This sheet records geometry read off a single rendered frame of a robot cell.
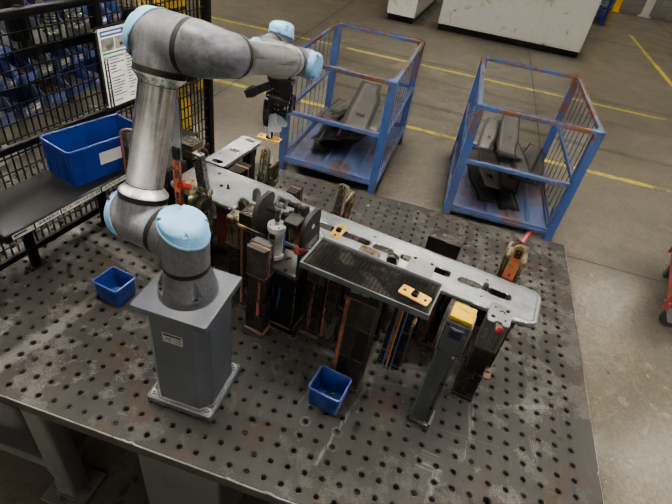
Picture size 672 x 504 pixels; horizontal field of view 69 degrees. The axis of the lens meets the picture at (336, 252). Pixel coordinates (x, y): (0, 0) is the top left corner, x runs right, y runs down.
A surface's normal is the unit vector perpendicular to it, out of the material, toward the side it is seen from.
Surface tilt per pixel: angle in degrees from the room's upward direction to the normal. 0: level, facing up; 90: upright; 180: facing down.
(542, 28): 90
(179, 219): 8
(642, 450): 0
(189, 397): 87
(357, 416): 0
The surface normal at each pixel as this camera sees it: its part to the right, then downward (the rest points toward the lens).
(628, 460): 0.13, -0.77
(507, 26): -0.27, 0.58
